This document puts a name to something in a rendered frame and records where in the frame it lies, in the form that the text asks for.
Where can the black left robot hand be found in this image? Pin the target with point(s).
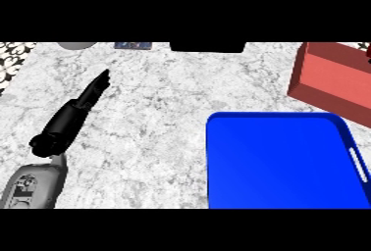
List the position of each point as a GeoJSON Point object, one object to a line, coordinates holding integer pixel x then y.
{"type": "Point", "coordinates": [66, 122]}

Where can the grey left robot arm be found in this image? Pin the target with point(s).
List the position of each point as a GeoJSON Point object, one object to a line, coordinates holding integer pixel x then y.
{"type": "Point", "coordinates": [33, 186]}

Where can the blue plastic tray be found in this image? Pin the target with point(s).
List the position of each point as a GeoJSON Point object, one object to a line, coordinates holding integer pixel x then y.
{"type": "Point", "coordinates": [280, 163]}

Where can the red cardboard box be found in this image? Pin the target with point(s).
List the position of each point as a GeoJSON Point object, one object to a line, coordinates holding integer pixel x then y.
{"type": "Point", "coordinates": [333, 78]}

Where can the grey round object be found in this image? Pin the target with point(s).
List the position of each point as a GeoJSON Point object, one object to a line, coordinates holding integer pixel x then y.
{"type": "Point", "coordinates": [76, 45]}

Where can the blue patterned flat object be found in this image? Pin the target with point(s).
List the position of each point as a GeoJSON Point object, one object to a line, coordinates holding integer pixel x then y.
{"type": "Point", "coordinates": [134, 45]}

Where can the black appliance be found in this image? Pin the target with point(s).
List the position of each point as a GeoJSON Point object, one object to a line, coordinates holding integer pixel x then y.
{"type": "Point", "coordinates": [207, 46]}

